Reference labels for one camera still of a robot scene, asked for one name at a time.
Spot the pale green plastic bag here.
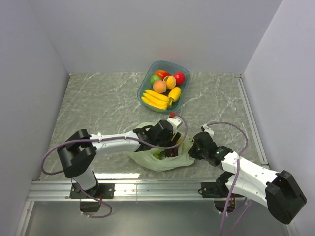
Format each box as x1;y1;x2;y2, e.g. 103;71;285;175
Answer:
126;135;195;172

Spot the yellow banana bunch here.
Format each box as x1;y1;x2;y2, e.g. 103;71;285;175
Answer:
141;89;173;110

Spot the pink orange peach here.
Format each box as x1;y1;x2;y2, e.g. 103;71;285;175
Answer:
153;80;167;93

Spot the orange round fruit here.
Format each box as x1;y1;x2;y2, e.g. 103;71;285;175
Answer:
163;75;177;90

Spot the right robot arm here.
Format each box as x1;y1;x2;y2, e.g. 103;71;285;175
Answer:
189;132;307;225

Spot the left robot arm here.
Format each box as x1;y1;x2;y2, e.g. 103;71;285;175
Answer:
57;117;183;198

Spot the dark red fruit in bag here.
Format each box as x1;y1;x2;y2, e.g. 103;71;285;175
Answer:
165;147;178;158

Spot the green fruit in bag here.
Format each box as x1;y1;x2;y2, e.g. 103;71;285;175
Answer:
153;154;161;160

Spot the green round fruit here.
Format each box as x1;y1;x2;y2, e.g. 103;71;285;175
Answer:
150;74;162;86

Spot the yellow mango in tray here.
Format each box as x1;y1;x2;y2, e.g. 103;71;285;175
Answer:
168;87;182;102

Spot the teal plastic tray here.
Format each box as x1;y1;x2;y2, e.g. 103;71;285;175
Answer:
137;60;190;114

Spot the red apple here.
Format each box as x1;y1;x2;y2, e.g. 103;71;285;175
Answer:
173;71;186;86

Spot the red orange mango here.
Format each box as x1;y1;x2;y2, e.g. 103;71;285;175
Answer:
154;70;171;79

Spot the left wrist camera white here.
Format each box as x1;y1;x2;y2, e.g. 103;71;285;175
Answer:
167;112;184;130

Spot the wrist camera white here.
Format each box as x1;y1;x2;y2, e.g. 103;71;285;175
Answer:
167;112;184;130
201;124;215;137

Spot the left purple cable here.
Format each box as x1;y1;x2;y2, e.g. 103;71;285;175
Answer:
40;113;189;218

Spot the purple cable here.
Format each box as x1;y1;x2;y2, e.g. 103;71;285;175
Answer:
206;121;252;236
40;113;189;218

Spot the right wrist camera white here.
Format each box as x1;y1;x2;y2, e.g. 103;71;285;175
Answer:
201;124;215;137

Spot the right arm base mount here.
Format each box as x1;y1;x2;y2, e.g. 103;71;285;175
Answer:
197;172;247;215

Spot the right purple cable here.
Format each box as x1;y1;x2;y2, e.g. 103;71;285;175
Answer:
206;121;252;236

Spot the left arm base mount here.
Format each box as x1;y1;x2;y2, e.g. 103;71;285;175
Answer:
69;182;115;214

